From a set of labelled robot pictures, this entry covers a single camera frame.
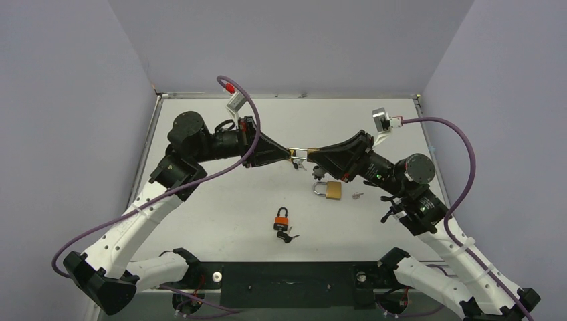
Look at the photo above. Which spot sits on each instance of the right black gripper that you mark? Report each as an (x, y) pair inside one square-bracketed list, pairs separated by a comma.
[(362, 154)]

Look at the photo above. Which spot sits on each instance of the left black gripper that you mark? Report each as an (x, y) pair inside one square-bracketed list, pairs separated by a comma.
[(267, 150)]

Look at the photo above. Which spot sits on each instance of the large brass padlock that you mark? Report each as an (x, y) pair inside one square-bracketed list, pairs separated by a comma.
[(328, 189)]

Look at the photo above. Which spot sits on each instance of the small brass padlock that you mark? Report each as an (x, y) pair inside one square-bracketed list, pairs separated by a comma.
[(301, 154)]

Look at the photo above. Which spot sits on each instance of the orange black padlock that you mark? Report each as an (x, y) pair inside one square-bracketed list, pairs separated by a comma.
[(281, 220)]

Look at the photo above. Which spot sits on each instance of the yellow padlock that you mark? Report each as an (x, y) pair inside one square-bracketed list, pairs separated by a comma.
[(298, 164)]

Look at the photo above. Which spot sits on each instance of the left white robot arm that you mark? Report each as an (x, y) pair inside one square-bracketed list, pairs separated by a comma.
[(105, 271)]

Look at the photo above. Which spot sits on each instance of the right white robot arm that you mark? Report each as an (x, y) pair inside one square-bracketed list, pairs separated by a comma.
[(478, 290)]

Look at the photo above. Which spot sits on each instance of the black keys of orange padlock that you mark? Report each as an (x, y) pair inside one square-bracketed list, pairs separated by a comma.
[(285, 237)]

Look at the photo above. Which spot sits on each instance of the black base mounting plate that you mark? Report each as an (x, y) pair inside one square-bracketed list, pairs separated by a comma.
[(291, 284)]

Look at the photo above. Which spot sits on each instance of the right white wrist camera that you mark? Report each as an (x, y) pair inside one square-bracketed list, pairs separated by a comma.
[(385, 123)]

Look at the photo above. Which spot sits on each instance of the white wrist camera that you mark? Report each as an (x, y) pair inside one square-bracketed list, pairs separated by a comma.
[(385, 123), (235, 103)]

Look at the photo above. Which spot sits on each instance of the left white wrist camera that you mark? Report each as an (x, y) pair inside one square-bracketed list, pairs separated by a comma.
[(235, 103)]

